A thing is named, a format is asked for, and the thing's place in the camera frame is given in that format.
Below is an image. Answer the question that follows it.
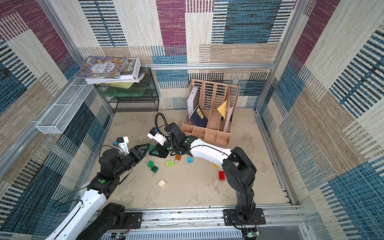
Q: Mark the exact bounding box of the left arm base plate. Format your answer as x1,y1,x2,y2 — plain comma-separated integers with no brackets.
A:
97,212,143,230

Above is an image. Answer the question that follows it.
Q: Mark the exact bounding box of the lime green lego brick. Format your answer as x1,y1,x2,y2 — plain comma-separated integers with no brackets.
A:
166,160,175,167

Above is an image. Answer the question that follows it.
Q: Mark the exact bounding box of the long green lego brick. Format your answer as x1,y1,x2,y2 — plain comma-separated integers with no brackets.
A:
148,145,155,152

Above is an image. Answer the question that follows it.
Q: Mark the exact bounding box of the white wire mesh basket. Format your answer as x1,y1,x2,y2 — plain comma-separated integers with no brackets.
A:
36,79,93,135

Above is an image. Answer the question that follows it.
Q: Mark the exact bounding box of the cream square lego brick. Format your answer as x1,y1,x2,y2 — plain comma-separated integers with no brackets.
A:
158,180,167,189

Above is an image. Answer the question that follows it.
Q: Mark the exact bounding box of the colourful illustrated book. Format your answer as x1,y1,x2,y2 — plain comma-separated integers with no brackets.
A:
75,57,128,79

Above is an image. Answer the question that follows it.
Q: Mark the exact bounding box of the yellow envelope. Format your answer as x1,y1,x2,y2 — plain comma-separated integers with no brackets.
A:
217,100,228,119

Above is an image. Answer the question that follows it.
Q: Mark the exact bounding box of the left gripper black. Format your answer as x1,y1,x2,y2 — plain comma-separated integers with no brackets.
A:
111,143,149,179

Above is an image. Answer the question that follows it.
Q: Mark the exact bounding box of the pink desk file organizer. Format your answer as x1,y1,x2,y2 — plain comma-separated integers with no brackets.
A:
181,80,240,148

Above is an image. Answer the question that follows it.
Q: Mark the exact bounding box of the dark purple book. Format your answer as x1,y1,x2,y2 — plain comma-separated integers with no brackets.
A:
189,105,208,128

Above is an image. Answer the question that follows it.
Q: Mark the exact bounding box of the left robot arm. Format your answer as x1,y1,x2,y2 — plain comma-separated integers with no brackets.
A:
47,144,150,240

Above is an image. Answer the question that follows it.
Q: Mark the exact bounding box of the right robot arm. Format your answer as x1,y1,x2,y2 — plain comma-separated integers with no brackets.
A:
148,123,257,225

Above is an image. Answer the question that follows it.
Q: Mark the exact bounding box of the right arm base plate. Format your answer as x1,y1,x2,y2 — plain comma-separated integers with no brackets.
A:
223,208,266,226

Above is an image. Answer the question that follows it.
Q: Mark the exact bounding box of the white book in organizer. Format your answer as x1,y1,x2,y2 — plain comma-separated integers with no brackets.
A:
187,87,199,118

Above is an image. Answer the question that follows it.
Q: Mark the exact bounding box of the black and white Folio book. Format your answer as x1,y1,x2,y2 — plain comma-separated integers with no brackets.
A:
84,58,145,84

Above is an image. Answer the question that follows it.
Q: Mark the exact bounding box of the dark green square lego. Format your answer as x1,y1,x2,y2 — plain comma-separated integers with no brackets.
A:
151,166,159,174

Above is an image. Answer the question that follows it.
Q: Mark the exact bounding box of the black wire shelf rack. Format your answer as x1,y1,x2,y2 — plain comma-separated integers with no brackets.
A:
95,68,160,113

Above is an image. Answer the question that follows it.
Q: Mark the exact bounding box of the red lego brick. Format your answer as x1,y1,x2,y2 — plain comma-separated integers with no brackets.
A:
219,171,226,181

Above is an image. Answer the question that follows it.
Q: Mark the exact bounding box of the pale pink folder in organizer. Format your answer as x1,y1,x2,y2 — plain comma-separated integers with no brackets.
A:
223,90,236,132

